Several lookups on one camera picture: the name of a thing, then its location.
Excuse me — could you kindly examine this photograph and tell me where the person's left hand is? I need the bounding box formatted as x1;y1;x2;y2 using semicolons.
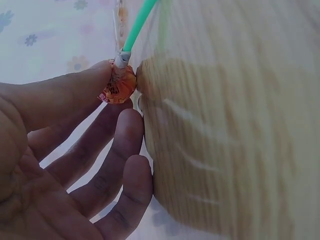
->
0;60;154;240

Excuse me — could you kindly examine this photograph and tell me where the orange lollipop with green stick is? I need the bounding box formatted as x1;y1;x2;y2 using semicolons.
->
98;0;161;105

